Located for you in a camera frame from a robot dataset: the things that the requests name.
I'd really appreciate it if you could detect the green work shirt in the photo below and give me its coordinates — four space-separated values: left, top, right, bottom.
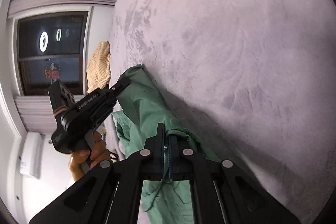
113 64 219 223

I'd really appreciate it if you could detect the person's left hand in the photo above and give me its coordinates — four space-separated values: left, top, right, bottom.
68 131 118 181

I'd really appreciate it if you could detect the tan knitted sweater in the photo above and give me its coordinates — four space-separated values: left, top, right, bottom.
86 42 111 93

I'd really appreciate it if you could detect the white air conditioner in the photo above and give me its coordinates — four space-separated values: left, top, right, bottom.
20 132 43 179

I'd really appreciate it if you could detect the dark window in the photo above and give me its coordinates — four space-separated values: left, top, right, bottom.
17 11 88 96

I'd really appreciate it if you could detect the lilac curtain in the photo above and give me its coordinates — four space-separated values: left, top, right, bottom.
1 0 116 136

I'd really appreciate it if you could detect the lilac plush bed blanket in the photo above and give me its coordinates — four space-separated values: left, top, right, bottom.
109 0 335 223

